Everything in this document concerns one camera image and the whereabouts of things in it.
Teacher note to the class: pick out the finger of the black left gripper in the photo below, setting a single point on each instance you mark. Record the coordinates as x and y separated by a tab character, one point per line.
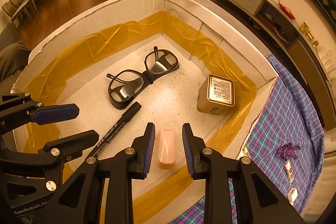
72	147
18	109

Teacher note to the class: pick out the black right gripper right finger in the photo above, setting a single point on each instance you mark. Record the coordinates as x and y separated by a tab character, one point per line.
257	199

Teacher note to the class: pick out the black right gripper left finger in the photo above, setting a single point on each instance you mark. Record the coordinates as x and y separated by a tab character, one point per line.
102	188

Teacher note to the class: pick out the white charger cube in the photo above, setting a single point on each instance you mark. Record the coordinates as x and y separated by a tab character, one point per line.
292	195

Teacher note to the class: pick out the white printed lighter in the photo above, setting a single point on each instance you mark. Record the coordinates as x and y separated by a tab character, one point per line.
289	171

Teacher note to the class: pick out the black marker pen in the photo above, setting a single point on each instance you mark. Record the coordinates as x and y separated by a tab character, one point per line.
117	127

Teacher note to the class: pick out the pink white oblong case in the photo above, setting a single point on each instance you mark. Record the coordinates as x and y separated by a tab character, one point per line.
166	149

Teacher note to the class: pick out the gold white tin box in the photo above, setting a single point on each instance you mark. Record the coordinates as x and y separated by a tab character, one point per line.
216	95

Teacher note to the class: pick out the purple toy figure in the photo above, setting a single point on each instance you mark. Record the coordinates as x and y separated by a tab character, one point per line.
287	151

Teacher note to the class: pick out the blue pink plaid cloth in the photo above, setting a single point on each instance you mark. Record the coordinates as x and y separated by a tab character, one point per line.
287	117

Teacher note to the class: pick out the black safety glasses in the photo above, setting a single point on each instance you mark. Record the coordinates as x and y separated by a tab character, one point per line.
128	84

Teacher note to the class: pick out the cardboard box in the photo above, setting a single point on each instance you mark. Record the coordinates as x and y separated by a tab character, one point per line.
188	61

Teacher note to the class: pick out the grey long sideboard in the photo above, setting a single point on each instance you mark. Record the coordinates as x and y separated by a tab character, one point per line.
282	37

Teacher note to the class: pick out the red dish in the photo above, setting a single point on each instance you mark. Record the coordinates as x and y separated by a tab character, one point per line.
287	11

